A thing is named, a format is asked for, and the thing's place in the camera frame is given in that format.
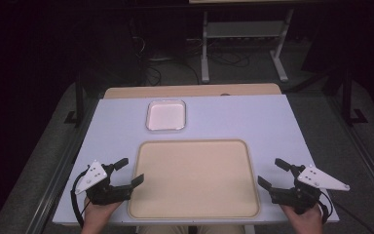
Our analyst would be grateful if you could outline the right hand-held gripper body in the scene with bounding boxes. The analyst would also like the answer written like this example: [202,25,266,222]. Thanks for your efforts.
[268,164,352,216]

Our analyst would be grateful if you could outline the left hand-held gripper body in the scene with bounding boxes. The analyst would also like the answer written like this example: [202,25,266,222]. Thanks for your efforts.
[74,159,133,207]

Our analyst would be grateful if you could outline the person's left hand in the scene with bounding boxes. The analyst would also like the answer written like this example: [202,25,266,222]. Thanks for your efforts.
[80,196,125,234]

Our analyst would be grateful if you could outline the person's right hand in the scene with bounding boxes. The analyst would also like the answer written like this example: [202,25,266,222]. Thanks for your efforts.
[280,202,324,234]

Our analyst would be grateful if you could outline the beige plastic tray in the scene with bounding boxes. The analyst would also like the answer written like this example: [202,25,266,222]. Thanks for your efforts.
[127,138,262,220]

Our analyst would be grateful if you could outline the white square dish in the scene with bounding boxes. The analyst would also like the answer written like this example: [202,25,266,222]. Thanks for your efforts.
[144,98,188,133]

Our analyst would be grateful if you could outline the black metal stand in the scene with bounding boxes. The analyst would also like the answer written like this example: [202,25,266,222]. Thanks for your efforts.
[339,66,369,127]
[63,72,86,129]

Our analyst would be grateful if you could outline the white metal stand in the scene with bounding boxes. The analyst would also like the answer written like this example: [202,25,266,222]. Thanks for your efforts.
[200,9,295,85]

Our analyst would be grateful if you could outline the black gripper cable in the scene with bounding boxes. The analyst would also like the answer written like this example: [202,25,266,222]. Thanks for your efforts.
[317,190,371,234]
[70,170,91,229]

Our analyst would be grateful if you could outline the metal frame rail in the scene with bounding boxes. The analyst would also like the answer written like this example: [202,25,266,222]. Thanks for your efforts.
[327,97,374,211]
[25,103,99,234]

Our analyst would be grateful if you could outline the black floor cables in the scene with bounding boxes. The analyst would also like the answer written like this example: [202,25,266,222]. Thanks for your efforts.
[130,19,251,88]

